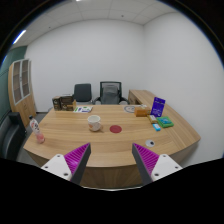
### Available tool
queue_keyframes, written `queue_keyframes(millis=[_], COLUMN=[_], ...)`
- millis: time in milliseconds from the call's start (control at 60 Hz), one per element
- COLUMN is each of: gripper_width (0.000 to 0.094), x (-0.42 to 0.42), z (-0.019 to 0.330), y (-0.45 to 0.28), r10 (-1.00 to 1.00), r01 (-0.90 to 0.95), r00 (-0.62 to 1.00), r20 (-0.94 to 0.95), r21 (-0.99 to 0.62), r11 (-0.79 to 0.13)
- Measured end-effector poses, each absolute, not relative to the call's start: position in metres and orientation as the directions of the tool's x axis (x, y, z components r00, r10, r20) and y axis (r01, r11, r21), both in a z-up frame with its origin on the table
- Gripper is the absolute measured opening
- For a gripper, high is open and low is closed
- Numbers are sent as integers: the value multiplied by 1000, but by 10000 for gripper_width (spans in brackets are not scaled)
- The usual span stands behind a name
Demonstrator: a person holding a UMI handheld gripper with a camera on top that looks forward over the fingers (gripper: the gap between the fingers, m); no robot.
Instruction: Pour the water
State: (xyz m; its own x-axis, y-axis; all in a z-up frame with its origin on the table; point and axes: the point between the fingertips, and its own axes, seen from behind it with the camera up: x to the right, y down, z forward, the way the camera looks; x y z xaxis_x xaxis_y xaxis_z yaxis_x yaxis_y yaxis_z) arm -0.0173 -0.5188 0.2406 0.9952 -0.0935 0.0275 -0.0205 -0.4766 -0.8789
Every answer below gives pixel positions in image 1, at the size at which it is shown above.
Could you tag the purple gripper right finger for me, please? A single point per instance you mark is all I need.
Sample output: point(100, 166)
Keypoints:
point(152, 166)

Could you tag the blue purple standing card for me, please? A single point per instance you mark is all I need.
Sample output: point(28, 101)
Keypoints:
point(157, 107)

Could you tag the grey office chair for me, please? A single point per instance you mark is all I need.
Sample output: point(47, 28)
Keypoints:
point(83, 93)

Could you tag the wooden office desk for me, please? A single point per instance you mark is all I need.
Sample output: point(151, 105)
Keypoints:
point(111, 163)

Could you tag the white green leaflet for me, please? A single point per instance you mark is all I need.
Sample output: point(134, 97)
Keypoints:
point(83, 109)

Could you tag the black mesh office chair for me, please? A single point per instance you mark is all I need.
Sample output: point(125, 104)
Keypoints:
point(110, 93)

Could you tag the small blue box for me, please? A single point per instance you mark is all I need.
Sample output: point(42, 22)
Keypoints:
point(156, 127)

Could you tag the plastic bottle pink drink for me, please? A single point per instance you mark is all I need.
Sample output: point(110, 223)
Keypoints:
point(36, 130)

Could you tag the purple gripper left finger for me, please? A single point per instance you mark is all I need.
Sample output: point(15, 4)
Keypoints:
point(70, 166)

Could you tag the yellow small box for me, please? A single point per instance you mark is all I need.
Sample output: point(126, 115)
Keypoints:
point(152, 119)

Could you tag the desk cable grommet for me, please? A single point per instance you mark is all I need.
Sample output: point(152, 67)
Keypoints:
point(149, 143)

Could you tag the red round coaster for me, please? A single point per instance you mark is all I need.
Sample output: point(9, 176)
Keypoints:
point(115, 129)

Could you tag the wooden side cabinet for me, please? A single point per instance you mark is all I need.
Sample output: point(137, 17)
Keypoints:
point(137, 97)

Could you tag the white ceramic mug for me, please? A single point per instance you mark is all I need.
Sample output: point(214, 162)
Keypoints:
point(94, 122)

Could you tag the dark brown box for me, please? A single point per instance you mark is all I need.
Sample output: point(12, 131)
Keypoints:
point(68, 103)

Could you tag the small brown box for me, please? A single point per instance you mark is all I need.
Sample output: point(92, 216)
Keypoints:
point(57, 103)

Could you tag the black leather chair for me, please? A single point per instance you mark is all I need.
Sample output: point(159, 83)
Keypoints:
point(12, 135)

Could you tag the wooden glass-door cabinet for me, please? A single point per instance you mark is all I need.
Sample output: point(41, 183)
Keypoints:
point(20, 89)

